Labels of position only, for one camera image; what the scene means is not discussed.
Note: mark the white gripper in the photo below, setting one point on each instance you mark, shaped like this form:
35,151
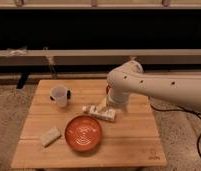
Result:
108,115

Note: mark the orange ceramic bowl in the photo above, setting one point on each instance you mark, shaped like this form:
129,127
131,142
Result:
83,133

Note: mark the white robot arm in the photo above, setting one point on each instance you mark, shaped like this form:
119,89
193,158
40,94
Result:
129,78

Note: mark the small black object behind cup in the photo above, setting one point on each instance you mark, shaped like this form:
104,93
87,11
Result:
68,94

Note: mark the translucent plastic cup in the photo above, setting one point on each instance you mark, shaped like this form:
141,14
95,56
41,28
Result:
59,94

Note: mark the beige sponge block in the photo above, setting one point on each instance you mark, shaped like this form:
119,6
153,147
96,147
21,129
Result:
50,136

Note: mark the black table leg bracket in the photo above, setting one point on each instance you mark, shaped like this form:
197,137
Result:
22,80

